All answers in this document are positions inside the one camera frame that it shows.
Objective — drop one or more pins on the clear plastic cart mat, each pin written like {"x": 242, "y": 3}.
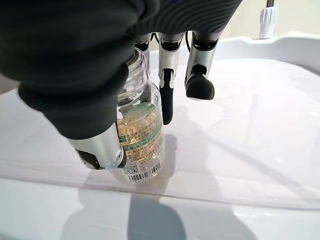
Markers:
{"x": 237, "y": 140}

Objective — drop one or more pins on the clear bottle yellow capsules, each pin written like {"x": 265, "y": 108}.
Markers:
{"x": 143, "y": 140}

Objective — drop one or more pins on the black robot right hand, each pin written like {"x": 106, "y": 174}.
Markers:
{"x": 75, "y": 50}

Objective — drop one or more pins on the white medical cart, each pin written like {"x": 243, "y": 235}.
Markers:
{"x": 225, "y": 225}

